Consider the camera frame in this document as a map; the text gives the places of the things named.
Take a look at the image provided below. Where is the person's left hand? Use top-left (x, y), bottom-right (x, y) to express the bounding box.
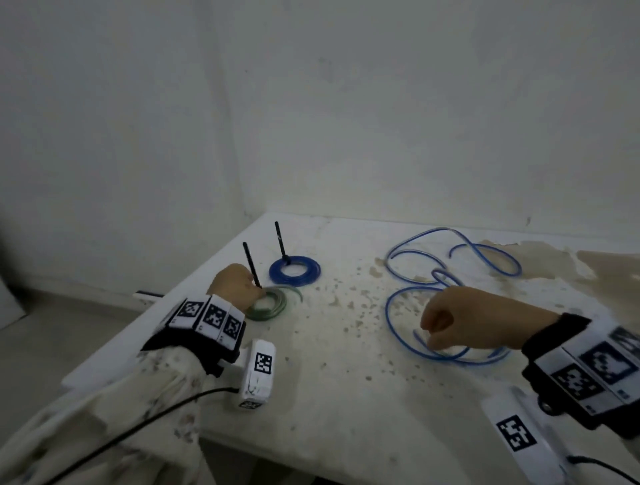
top-left (206, 263), bottom-right (265, 313)

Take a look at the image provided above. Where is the person's right hand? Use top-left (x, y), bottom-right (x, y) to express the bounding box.
top-left (420, 286), bottom-right (561, 353)

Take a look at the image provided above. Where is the green wire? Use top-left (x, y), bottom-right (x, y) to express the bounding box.
top-left (244, 286), bottom-right (304, 321)

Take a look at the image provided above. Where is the black zip tie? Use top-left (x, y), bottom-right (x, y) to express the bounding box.
top-left (243, 242), bottom-right (263, 289)
top-left (274, 221), bottom-right (292, 265)

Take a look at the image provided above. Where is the long blue wire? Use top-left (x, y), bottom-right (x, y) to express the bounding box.
top-left (384, 227), bottom-right (523, 366)

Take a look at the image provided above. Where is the person's left forearm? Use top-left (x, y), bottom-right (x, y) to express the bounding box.
top-left (0, 345), bottom-right (221, 485)

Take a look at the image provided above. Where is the left wrist band with markers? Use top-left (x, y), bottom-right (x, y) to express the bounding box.
top-left (141, 294), bottom-right (248, 378)

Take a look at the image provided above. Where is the wrist band with markers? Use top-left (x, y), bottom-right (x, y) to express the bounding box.
top-left (141, 294), bottom-right (248, 378)
top-left (521, 312), bottom-right (640, 440)

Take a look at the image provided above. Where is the right wrist band with markers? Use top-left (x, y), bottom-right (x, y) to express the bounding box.
top-left (521, 312), bottom-right (640, 440)

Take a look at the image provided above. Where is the blue coiled wire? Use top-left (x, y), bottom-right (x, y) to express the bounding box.
top-left (269, 255), bottom-right (322, 286)

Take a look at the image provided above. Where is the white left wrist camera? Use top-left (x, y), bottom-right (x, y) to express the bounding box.
top-left (237, 339), bottom-right (277, 410)

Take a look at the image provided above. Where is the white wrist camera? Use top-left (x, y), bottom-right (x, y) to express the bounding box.
top-left (481, 390), bottom-right (571, 485)
top-left (237, 339), bottom-right (277, 410)

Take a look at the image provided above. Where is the black left camera cable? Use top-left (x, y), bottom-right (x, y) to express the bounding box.
top-left (44, 386), bottom-right (241, 485)

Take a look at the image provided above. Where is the black camera cable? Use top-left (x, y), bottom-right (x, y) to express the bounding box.
top-left (44, 386), bottom-right (241, 485)
top-left (567, 454), bottom-right (640, 485)

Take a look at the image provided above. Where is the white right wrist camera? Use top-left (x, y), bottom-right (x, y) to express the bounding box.
top-left (481, 390), bottom-right (571, 485)

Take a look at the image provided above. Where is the black right camera cable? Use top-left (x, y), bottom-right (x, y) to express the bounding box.
top-left (567, 454), bottom-right (640, 485)

